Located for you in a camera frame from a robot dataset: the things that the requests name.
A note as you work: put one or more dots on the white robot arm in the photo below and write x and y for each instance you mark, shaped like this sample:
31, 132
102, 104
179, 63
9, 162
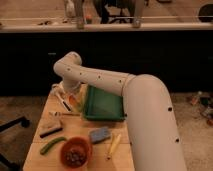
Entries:
151, 123

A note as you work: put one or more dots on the black office chair base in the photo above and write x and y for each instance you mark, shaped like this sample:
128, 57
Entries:
24, 122

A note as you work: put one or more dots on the green plastic tray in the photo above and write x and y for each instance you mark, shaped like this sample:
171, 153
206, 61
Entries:
102, 106

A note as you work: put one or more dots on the orange plastic cup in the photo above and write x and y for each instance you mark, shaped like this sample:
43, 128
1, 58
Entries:
76, 153

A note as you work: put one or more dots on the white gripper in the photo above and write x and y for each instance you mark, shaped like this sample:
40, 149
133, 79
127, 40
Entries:
58, 90

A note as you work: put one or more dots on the green cucumber toy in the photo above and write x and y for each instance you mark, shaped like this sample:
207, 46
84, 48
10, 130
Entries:
50, 144

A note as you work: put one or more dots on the blue sponge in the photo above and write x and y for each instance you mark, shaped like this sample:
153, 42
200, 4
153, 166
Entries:
99, 135

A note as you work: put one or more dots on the small wooden handled tool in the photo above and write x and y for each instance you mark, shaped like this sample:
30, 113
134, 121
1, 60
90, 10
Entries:
56, 113

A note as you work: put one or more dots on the brown black brush block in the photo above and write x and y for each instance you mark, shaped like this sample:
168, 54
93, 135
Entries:
50, 128

